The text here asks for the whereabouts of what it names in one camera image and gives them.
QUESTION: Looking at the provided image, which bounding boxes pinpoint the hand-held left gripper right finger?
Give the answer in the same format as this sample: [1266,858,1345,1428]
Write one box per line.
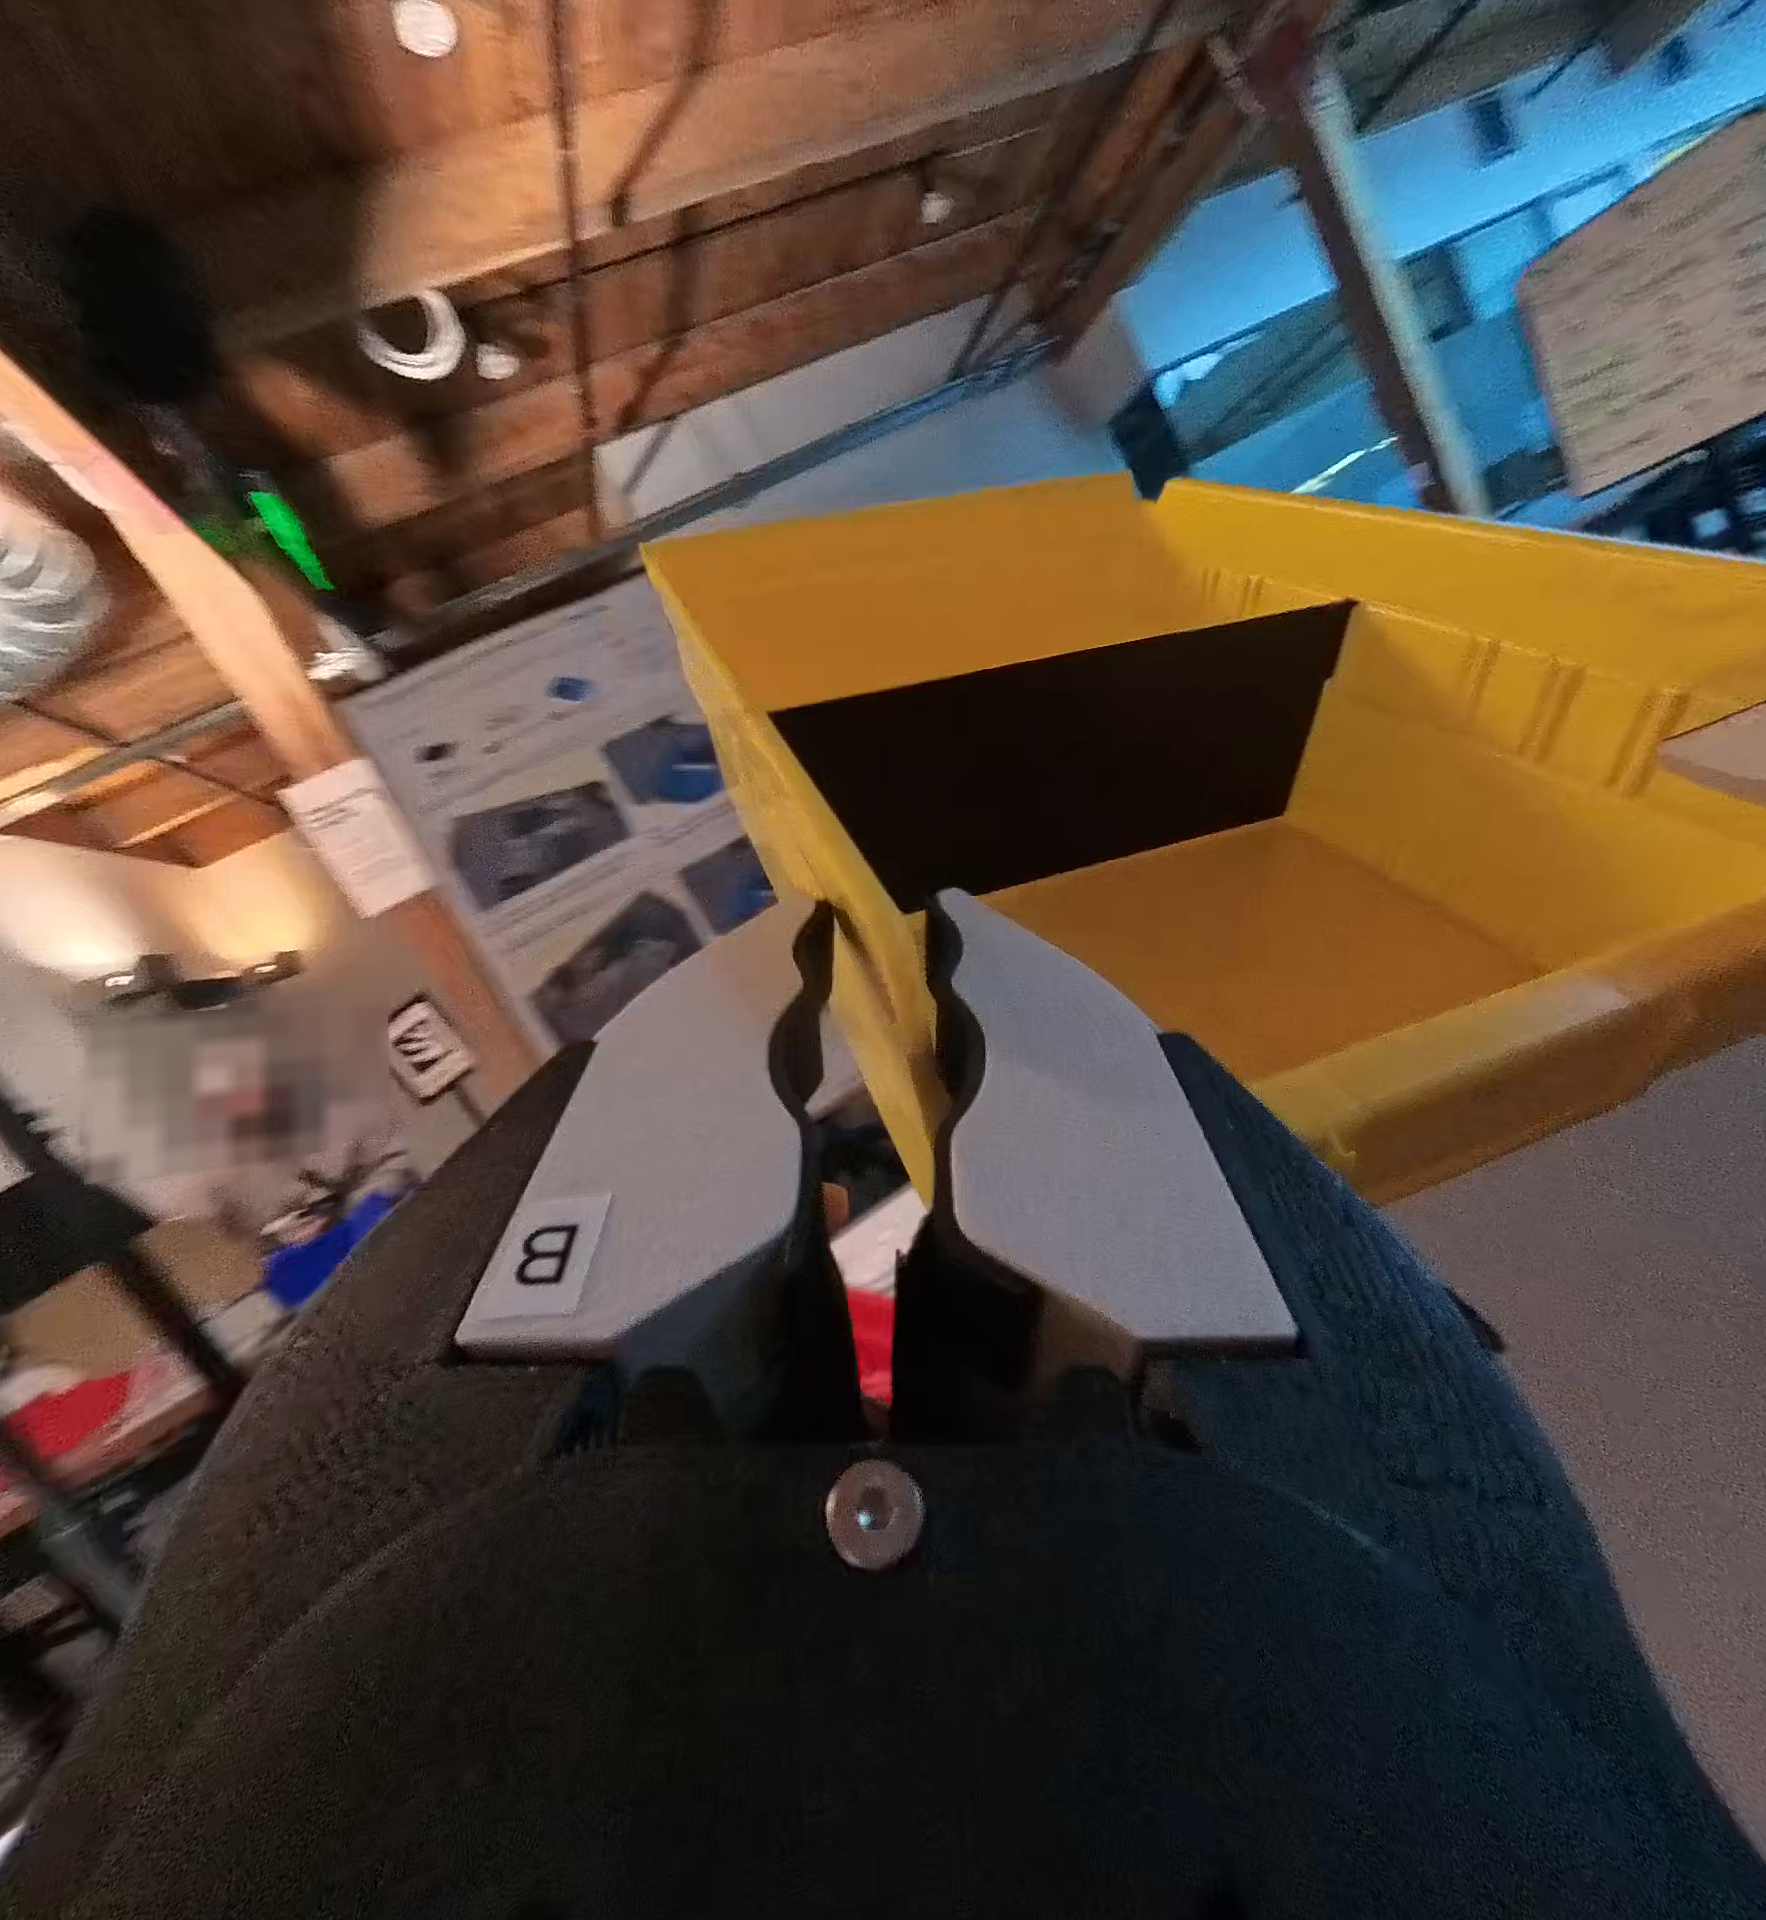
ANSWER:
[925,891,1307,1361]

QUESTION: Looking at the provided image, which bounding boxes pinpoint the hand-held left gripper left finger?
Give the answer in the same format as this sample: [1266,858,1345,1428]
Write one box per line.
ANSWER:
[453,897,833,1363]

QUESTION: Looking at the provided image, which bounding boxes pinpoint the yellow plastic bin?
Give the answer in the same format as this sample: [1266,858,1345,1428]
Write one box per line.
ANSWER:
[646,477,1766,1207]

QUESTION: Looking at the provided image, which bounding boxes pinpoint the small framed sign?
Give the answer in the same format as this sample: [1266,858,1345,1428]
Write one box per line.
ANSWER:
[385,998,478,1103]

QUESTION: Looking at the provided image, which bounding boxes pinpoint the small blue bin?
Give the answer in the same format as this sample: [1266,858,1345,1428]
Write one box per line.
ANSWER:
[264,1185,407,1316]

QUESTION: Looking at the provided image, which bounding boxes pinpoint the printed instruction poster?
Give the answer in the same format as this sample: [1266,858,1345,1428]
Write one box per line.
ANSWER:
[342,577,784,1047]

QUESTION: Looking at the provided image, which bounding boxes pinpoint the handwritten whiteboard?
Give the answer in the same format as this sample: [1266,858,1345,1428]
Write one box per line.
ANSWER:
[1517,109,1766,504]

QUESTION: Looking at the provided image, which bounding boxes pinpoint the white paper notice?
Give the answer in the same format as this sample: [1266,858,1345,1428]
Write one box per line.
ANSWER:
[275,759,428,914]

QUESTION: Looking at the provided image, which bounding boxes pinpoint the red box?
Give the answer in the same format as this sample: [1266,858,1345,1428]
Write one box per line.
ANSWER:
[0,1363,136,1503]

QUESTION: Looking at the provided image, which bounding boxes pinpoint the green exit sign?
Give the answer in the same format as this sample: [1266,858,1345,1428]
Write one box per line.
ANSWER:
[243,491,342,594]

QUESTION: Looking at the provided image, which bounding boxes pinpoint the white coiled cable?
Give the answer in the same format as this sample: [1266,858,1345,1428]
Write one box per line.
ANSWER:
[353,290,470,380]

